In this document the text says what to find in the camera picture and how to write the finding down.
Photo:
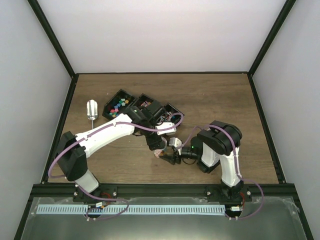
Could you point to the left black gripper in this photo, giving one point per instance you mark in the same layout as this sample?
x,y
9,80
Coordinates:
x,y
155,143

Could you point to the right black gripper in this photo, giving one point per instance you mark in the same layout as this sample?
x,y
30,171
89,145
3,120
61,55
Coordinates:
x,y
172,159

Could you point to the metal scoop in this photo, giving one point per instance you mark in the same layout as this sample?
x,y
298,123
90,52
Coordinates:
x,y
92,111

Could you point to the clear glass jar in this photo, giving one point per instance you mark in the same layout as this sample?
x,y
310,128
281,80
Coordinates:
x,y
158,153

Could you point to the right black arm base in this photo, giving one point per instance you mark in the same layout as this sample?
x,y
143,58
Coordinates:
x,y
227,195

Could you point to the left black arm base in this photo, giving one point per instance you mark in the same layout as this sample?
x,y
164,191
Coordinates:
x,y
99,192

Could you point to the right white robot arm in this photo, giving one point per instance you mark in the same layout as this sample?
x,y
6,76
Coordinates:
x,y
218,144

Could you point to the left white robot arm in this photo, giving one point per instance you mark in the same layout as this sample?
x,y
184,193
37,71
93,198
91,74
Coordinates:
x,y
73,150

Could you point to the black bin star candies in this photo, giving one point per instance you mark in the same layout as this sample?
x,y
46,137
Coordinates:
x,y
117,104

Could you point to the black bin round lollipops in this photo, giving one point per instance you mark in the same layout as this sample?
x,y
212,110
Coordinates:
x,y
171,114

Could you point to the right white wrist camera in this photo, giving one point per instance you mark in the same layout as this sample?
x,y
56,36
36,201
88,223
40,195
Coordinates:
x,y
175,143

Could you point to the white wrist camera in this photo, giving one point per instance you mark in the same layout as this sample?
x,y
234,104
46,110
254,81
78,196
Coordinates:
x,y
166,128
175,143

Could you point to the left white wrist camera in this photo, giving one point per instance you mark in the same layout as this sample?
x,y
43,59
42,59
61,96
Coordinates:
x,y
166,128

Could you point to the light blue slotted cable duct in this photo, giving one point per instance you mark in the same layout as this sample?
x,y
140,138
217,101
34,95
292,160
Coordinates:
x,y
81,209

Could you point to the black aluminium frame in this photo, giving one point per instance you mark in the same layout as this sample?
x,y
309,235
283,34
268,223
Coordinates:
x,y
46,189

